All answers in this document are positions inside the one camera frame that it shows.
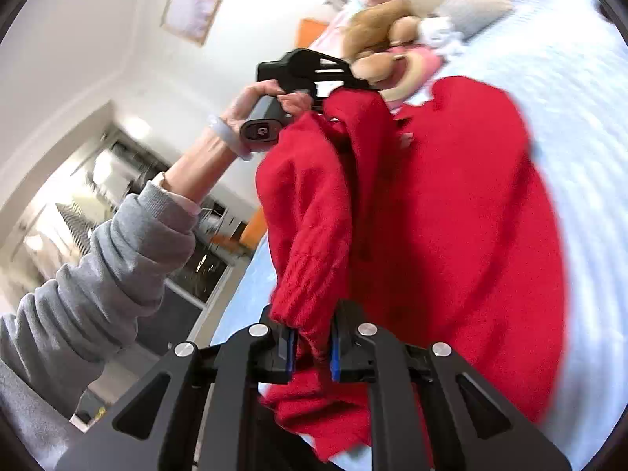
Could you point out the small white plush toy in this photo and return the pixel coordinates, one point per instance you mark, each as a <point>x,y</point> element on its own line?
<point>441,34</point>

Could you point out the pink round plush cushion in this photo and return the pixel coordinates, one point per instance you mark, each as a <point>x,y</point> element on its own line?
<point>422,66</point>

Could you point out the person's left hand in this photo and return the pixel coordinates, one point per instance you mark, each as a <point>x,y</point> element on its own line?
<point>243,105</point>

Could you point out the light blue bed blanket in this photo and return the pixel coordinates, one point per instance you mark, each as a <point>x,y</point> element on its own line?
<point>564,108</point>

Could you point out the brown plush toy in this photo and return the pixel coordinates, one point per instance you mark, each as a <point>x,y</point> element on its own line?
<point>378,24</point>

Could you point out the orange sofa bed frame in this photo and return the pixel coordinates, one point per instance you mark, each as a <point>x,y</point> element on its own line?
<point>255,230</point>

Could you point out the orange back cushion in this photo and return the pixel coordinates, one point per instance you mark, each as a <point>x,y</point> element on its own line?
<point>311,34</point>

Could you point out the wooden framed picture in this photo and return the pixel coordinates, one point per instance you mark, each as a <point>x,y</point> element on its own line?
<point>191,12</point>

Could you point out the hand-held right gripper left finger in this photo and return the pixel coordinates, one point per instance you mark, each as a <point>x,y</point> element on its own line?
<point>289,353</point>

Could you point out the red button shirt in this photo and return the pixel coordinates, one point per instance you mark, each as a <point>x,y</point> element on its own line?
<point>441,206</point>

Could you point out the large dark window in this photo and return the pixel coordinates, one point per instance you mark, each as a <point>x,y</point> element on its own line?
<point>196,284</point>

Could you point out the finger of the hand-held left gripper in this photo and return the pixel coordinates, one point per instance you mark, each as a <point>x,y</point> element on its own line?
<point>333,90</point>
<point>338,68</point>

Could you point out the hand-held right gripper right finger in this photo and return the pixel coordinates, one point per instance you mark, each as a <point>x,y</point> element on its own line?
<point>338,358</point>

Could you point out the person's left forearm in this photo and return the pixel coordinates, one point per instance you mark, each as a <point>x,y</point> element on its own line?
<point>122,265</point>

